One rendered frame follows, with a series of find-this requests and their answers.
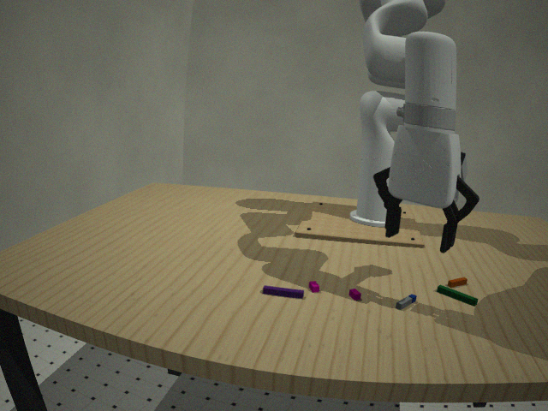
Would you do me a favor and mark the purple rod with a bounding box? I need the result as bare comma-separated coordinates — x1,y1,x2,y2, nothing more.
263,286,304,299

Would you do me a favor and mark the green rod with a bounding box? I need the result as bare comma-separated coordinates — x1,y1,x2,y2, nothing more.
437,285,478,306

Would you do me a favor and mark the magenta rod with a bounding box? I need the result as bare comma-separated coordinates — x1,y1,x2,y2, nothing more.
349,289,361,301
309,281,319,293

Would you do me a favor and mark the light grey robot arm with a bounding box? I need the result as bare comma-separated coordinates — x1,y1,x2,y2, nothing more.
350,0,456,227

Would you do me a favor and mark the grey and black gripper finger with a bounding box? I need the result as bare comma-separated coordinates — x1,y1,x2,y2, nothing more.
373,167,403,238
440,176,480,253

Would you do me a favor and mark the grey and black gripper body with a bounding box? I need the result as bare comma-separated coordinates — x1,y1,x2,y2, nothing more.
388,123,461,208

